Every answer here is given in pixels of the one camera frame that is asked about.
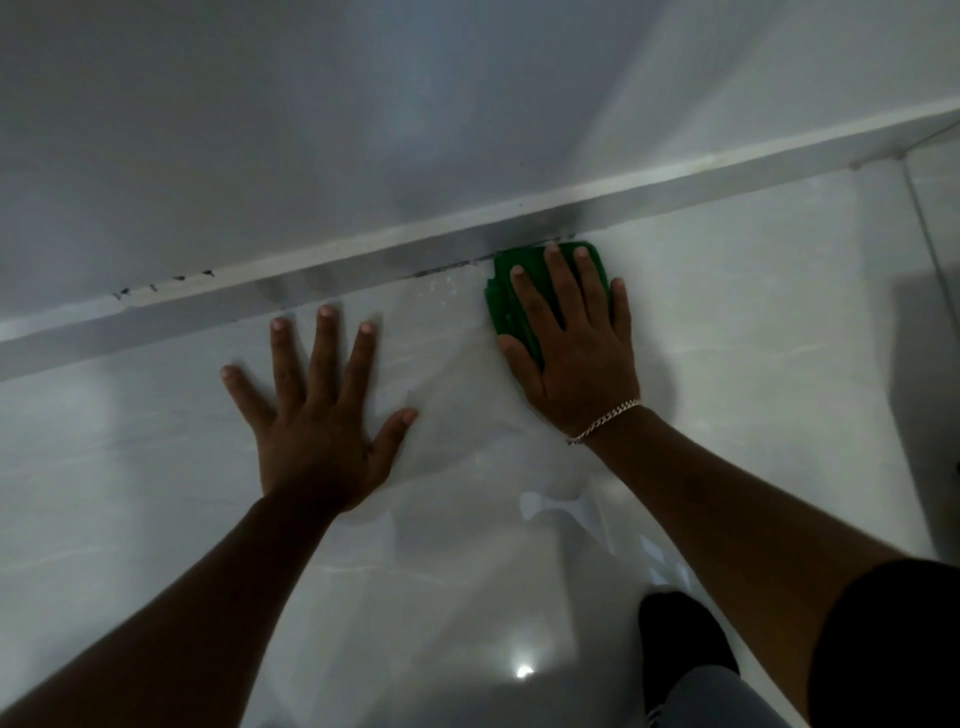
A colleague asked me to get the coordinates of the person's right hand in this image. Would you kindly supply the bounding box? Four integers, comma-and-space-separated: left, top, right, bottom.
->
496, 243, 643, 440

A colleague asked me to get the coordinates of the person's left hand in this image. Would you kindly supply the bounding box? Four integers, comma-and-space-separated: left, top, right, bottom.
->
220, 304, 419, 516

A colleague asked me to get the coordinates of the green cleaning cloth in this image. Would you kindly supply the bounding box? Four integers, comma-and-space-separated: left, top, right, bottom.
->
483, 240, 614, 366

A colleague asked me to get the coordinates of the person's right forearm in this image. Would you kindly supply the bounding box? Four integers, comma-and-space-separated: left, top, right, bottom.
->
585, 408, 912, 721

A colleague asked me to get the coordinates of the person's left forearm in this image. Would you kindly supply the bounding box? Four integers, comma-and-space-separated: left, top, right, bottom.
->
0, 487, 354, 728

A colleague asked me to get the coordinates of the white baseboard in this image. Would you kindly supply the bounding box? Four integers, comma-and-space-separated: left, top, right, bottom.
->
0, 97, 960, 384

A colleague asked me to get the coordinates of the black shoe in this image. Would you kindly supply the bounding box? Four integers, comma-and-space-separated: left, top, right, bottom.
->
637, 591, 741, 717

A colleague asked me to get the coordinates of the grey trouser leg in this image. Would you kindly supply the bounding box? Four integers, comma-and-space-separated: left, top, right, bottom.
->
648, 665, 792, 728

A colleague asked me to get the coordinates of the black sleeve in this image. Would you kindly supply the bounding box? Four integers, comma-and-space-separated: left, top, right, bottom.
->
806, 558, 960, 728

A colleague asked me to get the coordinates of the silver chain bracelet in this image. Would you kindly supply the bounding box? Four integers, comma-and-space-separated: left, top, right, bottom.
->
566, 399, 644, 447

